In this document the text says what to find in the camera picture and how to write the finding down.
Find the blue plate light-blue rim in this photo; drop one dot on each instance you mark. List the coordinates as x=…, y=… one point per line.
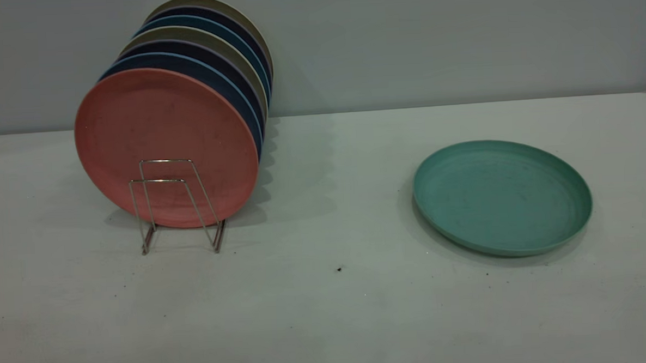
x=187, y=61

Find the dark navy plate purple rim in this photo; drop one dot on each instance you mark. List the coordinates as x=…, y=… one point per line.
x=208, y=51
x=223, y=16

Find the green round plate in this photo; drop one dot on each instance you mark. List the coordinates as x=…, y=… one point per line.
x=498, y=195

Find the pink round plate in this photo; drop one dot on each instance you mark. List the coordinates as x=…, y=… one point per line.
x=151, y=123

